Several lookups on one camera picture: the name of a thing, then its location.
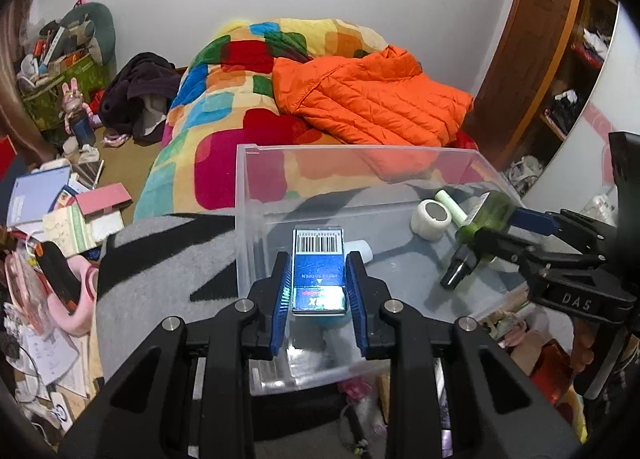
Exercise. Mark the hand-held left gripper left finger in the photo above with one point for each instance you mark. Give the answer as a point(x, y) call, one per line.
point(283, 296)

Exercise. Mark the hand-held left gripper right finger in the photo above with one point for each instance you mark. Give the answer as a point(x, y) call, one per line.
point(356, 301)

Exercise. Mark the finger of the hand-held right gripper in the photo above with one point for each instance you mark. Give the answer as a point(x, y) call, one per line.
point(505, 246)
point(535, 221)

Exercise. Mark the green glass bottle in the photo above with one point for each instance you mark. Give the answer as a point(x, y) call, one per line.
point(487, 219)

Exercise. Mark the blue barcode box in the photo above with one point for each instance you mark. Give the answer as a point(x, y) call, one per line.
point(318, 264)

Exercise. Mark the clear plastic box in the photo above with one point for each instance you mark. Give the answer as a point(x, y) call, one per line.
point(265, 239)

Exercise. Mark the person's right hand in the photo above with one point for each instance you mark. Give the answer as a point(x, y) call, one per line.
point(583, 346)

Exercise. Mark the small white bottle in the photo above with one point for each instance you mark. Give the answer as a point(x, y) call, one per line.
point(361, 250)

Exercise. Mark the light green tube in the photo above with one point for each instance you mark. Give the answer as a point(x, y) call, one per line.
point(446, 200)

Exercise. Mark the white tape roll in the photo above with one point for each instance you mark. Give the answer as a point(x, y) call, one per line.
point(422, 225)

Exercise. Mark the wooden wardrobe shelf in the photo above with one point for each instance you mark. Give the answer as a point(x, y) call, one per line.
point(575, 69)

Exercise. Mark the wooden door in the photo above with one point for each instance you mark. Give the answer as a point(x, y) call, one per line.
point(530, 54)

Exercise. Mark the pink curved plastic item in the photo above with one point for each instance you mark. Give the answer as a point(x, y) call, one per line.
point(82, 311)

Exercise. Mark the colourful patchwork blanket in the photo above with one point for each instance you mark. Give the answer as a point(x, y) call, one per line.
point(225, 104)

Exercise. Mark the orange down jacket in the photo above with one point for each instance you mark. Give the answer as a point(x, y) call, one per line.
point(370, 94)

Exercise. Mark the pink cardboard box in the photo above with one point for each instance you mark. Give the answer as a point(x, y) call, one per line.
point(102, 199)

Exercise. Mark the dark clothes pile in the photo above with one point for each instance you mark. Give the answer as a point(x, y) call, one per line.
point(137, 84)

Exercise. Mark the blue book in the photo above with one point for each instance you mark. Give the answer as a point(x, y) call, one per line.
point(35, 194)

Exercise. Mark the pink bunny doll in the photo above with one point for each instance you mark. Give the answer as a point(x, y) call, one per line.
point(75, 104)

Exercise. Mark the green shopping bag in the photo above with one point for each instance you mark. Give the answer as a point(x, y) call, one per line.
point(55, 89)

